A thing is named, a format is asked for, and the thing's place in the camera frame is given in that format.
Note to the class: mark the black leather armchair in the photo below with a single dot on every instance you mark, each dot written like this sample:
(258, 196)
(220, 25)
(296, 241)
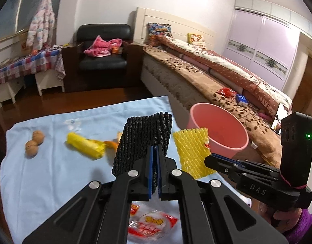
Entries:
(102, 63)

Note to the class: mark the red snack packet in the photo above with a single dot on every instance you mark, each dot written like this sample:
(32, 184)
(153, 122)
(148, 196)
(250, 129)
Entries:
(226, 91)

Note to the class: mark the small white object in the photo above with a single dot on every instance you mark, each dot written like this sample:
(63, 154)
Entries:
(254, 145)

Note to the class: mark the cartoon print pillow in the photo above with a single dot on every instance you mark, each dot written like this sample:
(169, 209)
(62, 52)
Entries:
(158, 29)

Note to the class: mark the pastel puffer jacket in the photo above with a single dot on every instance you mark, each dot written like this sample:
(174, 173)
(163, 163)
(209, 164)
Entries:
(40, 25)

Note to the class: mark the cream bed with headboard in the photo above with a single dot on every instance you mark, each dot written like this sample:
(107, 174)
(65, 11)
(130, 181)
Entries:
(171, 17)

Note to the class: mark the yellow snack wrapper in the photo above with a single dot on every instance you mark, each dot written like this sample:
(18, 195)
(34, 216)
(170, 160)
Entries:
(82, 143)

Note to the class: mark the person's right hand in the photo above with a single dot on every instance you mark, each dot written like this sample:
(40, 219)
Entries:
(285, 221)

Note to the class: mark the small orange box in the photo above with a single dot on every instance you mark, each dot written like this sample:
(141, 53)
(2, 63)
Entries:
(117, 50)

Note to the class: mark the large window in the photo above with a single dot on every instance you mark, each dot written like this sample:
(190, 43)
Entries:
(8, 10)

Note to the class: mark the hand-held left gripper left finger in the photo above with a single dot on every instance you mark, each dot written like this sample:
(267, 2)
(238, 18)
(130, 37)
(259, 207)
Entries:
(150, 178)

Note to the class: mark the pale orange peel piece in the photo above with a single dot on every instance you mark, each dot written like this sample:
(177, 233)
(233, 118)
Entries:
(119, 136)

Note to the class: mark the blue tissue pack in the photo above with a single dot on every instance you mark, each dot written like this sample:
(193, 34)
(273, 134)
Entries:
(241, 99)

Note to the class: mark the light blue floral cloth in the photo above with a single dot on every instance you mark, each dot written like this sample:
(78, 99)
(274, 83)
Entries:
(69, 183)

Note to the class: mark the person's right forearm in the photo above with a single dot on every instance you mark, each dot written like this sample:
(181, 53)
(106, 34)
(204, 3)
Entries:
(303, 226)

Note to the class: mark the smartphone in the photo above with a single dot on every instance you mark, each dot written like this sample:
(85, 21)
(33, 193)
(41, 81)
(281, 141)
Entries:
(279, 117)

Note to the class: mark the pink plastic bucket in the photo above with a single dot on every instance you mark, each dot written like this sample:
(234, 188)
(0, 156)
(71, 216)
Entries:
(222, 122)

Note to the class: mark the walnut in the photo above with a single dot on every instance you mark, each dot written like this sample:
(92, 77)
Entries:
(39, 136)
(31, 149)

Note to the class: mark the brown wooden door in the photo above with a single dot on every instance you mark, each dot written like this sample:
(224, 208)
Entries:
(308, 86)

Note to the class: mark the polka dot floral quilt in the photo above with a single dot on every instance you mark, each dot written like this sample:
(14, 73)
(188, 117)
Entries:
(222, 61)

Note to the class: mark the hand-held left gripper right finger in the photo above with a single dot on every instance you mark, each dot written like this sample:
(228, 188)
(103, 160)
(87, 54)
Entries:
(160, 178)

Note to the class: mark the small cardboard box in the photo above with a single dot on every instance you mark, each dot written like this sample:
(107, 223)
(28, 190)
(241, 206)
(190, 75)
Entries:
(23, 44)

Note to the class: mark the checked tablecloth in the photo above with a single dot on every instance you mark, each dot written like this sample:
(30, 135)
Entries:
(26, 63)

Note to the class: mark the pink garment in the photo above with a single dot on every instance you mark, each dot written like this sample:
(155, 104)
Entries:
(100, 47)

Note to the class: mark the yellow flowered pillow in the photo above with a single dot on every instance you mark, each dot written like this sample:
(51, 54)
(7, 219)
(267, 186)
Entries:
(196, 39)

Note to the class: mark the white wooden table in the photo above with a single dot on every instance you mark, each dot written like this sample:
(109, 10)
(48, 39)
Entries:
(48, 81)

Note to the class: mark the yellow foam fruit net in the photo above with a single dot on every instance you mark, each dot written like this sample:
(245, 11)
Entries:
(189, 152)

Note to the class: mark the clear red-print snack bag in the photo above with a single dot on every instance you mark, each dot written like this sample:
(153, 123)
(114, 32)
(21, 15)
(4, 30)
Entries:
(150, 223)

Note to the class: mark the lilac sliding-door wardrobe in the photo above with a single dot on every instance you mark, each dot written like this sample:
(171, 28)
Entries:
(260, 35)

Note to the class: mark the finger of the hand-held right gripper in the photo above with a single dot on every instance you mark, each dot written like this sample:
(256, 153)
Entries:
(222, 166)
(232, 161)

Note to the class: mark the brown leaf-pattern blanket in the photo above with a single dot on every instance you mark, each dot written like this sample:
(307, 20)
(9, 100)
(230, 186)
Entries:
(196, 76)

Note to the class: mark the black foam fruit net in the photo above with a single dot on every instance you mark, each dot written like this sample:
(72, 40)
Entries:
(138, 137)

